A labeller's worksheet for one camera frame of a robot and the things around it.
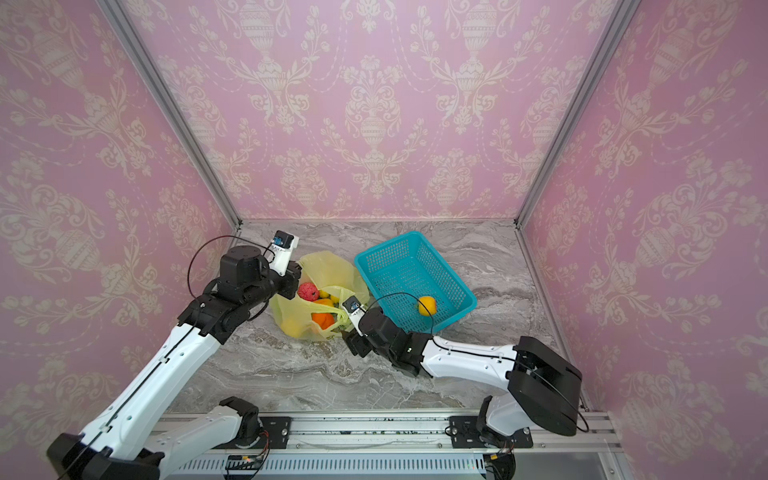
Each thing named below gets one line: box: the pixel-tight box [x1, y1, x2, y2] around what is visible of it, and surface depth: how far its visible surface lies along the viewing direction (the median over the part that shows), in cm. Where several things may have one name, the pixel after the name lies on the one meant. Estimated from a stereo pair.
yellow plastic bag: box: [269, 251, 370, 341], surface depth 81 cm
